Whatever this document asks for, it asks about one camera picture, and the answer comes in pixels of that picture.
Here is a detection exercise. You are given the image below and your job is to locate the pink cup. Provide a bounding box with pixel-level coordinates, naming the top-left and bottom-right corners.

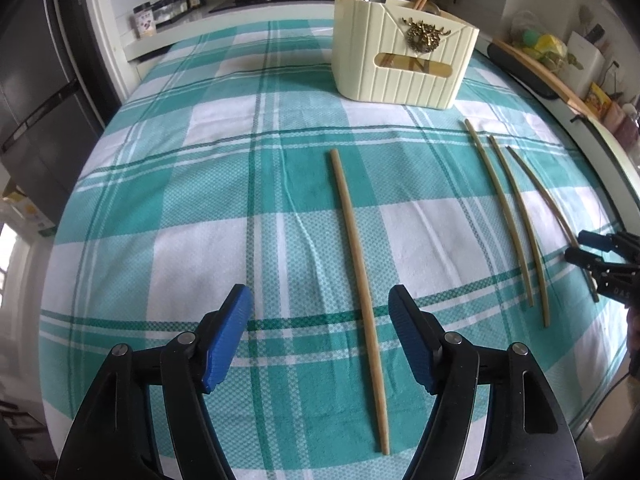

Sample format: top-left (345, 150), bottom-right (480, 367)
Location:
top-left (612, 102), bottom-right (640, 147)

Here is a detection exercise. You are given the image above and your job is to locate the cream ribbed utensil holder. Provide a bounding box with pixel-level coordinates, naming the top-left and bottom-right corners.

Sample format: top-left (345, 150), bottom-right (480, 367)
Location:
top-left (333, 0), bottom-right (481, 111)

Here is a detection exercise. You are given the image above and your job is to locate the black tray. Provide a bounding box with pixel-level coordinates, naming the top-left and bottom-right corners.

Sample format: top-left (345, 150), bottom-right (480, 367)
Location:
top-left (486, 42), bottom-right (557, 99)

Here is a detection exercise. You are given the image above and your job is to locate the teal plaid tablecloth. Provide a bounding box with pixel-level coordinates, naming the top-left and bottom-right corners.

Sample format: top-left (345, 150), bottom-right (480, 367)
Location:
top-left (39, 20), bottom-right (632, 480)

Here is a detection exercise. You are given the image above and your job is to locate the grey refrigerator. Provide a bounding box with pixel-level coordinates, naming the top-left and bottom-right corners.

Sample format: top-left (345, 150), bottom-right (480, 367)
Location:
top-left (0, 0), bottom-right (107, 211)

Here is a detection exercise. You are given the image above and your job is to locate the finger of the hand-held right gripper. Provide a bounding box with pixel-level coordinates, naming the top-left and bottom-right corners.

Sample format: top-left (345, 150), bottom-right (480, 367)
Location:
top-left (565, 247), bottom-right (609, 274)
top-left (579, 230), bottom-right (621, 253)

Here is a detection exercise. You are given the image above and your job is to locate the dark wooden chopstick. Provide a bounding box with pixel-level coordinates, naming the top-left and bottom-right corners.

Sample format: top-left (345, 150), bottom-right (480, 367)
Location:
top-left (506, 145), bottom-right (600, 304)

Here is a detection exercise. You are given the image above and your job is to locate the cardboard box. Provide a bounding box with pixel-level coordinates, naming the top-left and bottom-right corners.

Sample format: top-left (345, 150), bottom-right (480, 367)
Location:
top-left (0, 185), bottom-right (56, 239)

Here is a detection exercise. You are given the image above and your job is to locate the person's right hand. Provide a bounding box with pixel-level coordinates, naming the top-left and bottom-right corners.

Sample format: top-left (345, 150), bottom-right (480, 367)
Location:
top-left (626, 307), bottom-right (640, 378)

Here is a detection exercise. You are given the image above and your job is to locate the white spice jar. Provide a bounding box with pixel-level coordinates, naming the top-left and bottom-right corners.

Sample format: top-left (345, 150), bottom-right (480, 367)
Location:
top-left (132, 2), bottom-right (157, 40)

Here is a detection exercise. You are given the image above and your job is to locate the plastic bag of produce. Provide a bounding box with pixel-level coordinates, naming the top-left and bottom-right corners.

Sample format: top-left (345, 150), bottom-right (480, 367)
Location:
top-left (507, 10), bottom-right (572, 69)

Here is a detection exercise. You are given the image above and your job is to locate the black cable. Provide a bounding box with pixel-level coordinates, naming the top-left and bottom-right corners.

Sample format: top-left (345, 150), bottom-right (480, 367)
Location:
top-left (582, 372), bottom-right (640, 428)

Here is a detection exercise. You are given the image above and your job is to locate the wooden cutting board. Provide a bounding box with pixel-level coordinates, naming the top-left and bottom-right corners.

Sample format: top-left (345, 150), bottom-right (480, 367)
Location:
top-left (492, 37), bottom-right (597, 117)

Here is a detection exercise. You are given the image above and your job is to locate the yellow snack packet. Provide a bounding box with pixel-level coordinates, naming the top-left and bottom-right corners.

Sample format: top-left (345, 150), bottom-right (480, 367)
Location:
top-left (585, 82), bottom-right (614, 114)

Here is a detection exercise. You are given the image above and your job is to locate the white knife block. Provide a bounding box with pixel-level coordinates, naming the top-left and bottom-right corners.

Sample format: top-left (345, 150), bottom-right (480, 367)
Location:
top-left (565, 24), bottom-right (609, 97)

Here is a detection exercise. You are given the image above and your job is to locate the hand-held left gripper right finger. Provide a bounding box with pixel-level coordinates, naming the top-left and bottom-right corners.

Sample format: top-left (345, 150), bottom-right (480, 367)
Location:
top-left (388, 284), bottom-right (583, 480)

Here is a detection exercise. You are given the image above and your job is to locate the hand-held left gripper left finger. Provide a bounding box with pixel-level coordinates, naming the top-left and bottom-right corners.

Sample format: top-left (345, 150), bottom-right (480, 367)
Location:
top-left (55, 284), bottom-right (253, 480)

